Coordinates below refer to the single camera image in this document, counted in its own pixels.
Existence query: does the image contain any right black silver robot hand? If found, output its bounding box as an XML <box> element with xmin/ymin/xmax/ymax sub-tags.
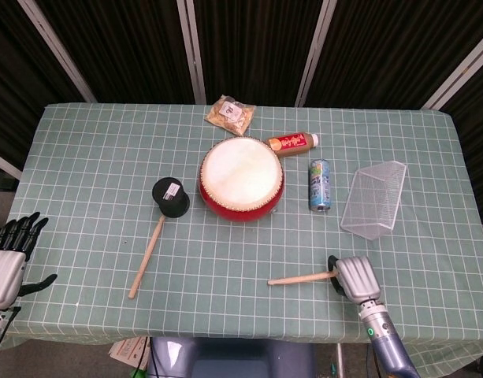
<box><xmin>327</xmin><ymin>254</ymin><xmax>382</xmax><ymax>305</ymax></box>

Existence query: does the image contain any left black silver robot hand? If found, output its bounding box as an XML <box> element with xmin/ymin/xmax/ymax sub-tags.
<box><xmin>0</xmin><ymin>211</ymin><xmax>58</xmax><ymax>310</ymax></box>

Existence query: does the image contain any wooden drumstick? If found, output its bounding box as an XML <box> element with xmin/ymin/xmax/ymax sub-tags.
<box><xmin>267</xmin><ymin>270</ymin><xmax>340</xmax><ymax>286</ymax></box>
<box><xmin>128</xmin><ymin>215</ymin><xmax>166</xmax><ymax>299</ymax></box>

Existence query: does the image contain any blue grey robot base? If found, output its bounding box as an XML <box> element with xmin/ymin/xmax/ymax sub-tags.
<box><xmin>146</xmin><ymin>336</ymin><xmax>317</xmax><ymax>378</ymax></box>

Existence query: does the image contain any green checkered tablecloth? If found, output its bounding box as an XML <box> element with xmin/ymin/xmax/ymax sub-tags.
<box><xmin>0</xmin><ymin>102</ymin><xmax>483</xmax><ymax>377</ymax></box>

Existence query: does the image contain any red drum white skin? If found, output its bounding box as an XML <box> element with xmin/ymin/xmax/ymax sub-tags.
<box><xmin>198</xmin><ymin>136</ymin><xmax>284</xmax><ymax>224</ymax></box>

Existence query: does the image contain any clear plastic basket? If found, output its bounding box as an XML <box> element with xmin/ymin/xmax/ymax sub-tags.
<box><xmin>340</xmin><ymin>160</ymin><xmax>407</xmax><ymax>241</ymax></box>

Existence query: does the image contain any blue drink can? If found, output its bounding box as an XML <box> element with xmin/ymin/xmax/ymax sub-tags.
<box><xmin>308</xmin><ymin>158</ymin><xmax>332</xmax><ymax>213</ymax></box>

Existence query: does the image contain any white printed cardboard box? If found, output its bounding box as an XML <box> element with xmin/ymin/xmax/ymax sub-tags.
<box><xmin>109</xmin><ymin>336</ymin><xmax>151</xmax><ymax>373</ymax></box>

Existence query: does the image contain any brown bottle red label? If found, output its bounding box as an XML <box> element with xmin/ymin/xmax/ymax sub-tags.
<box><xmin>266</xmin><ymin>132</ymin><xmax>320</xmax><ymax>159</ymax></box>

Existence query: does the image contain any clear snack bag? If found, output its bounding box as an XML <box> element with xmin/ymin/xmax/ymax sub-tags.
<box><xmin>204</xmin><ymin>94</ymin><xmax>257</xmax><ymax>137</ymax></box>

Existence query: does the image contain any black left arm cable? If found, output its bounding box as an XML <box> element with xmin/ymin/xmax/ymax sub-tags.
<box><xmin>0</xmin><ymin>305</ymin><xmax>23</xmax><ymax>355</ymax></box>

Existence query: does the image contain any white partition post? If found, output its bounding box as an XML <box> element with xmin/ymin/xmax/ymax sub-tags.
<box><xmin>0</xmin><ymin>148</ymin><xmax>24</xmax><ymax>180</ymax></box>
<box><xmin>176</xmin><ymin>0</ymin><xmax>207</xmax><ymax>106</ymax></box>
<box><xmin>420</xmin><ymin>31</ymin><xmax>483</xmax><ymax>110</ymax></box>
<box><xmin>294</xmin><ymin>0</ymin><xmax>339</xmax><ymax>108</ymax></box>
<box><xmin>18</xmin><ymin>0</ymin><xmax>97</xmax><ymax>104</ymax></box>

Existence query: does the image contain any black wire spool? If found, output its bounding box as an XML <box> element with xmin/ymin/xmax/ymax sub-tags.
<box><xmin>151</xmin><ymin>177</ymin><xmax>191</xmax><ymax>219</ymax></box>

